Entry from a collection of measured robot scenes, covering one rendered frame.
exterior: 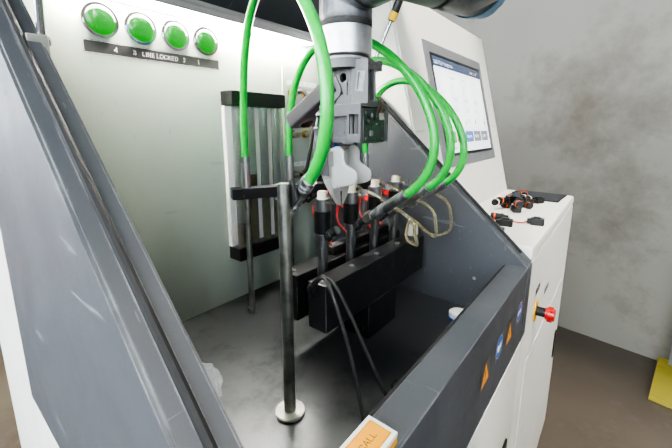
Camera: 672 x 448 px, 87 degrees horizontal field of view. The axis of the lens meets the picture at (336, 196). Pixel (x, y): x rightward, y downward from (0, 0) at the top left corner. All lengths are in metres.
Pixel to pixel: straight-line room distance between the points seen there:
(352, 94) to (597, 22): 2.09
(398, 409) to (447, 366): 0.09
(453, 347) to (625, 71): 2.10
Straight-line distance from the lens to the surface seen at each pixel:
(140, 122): 0.71
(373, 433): 0.36
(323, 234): 0.59
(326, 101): 0.36
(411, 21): 1.02
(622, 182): 2.43
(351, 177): 0.51
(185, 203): 0.76
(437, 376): 0.45
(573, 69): 2.49
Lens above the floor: 1.22
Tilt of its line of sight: 11 degrees down
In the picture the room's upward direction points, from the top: straight up
